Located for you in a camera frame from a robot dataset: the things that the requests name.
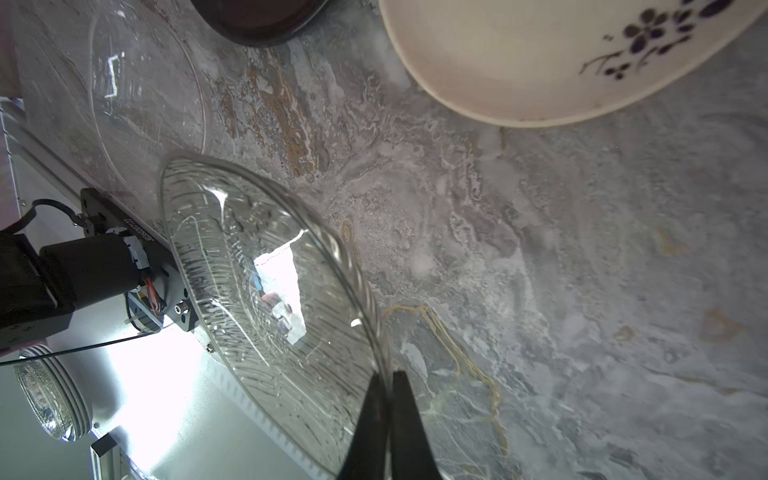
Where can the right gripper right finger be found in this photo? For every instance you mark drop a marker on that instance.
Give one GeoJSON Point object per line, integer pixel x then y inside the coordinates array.
{"type": "Point", "coordinates": [411, 455]}

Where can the cream plate with flowers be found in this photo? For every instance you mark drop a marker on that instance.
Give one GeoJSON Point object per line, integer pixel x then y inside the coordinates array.
{"type": "Point", "coordinates": [546, 63]}

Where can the black round plate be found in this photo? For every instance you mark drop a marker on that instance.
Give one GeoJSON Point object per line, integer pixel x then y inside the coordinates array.
{"type": "Point", "coordinates": [258, 23]}

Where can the round ribbed lamp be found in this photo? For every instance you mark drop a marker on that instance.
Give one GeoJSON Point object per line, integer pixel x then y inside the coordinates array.
{"type": "Point", "coordinates": [53, 395]}

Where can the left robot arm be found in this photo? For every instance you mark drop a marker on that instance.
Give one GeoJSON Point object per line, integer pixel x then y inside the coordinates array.
{"type": "Point", "coordinates": [41, 289]}

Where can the aluminium mounting rail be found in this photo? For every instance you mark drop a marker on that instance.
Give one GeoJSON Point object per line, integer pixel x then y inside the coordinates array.
{"type": "Point", "coordinates": [176, 410]}

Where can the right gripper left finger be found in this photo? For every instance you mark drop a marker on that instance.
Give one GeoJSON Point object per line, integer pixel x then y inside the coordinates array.
{"type": "Point", "coordinates": [365, 459]}

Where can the clear glass plate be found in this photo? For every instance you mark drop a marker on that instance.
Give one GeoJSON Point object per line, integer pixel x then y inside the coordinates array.
{"type": "Point", "coordinates": [144, 92]}
{"type": "Point", "coordinates": [281, 297]}

